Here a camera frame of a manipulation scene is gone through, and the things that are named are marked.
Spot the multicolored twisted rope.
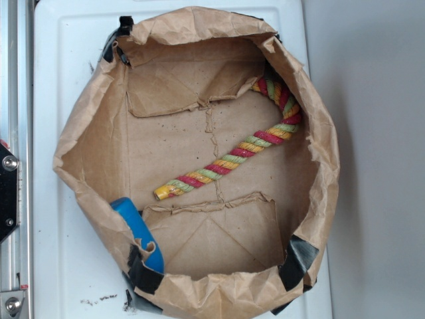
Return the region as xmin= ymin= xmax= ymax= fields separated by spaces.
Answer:
xmin=153 ymin=75 xmax=303 ymax=202

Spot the brown paper bag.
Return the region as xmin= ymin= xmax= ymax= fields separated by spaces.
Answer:
xmin=54 ymin=7 xmax=340 ymax=318

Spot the blue plastic cylinder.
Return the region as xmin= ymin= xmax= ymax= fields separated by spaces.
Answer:
xmin=110 ymin=197 xmax=165 ymax=273

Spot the black tape bottom right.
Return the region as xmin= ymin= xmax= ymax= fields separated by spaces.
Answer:
xmin=278 ymin=235 xmax=319 ymax=291

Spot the black tape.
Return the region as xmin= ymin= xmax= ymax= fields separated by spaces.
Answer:
xmin=123 ymin=245 xmax=164 ymax=314
xmin=278 ymin=235 xmax=319 ymax=291
xmin=101 ymin=16 xmax=134 ymax=65

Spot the black tape bottom left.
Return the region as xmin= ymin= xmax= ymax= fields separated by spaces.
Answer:
xmin=123 ymin=245 xmax=164 ymax=314

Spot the black tape top left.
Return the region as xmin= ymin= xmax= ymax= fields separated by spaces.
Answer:
xmin=101 ymin=16 xmax=134 ymax=65

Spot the black metal bracket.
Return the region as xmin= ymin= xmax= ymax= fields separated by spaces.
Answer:
xmin=0 ymin=144 xmax=19 ymax=242

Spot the aluminium frame rail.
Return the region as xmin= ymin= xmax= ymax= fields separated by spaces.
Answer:
xmin=1 ymin=1 xmax=35 ymax=318

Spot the silver corner bracket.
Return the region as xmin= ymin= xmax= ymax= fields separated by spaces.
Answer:
xmin=1 ymin=290 xmax=29 ymax=319

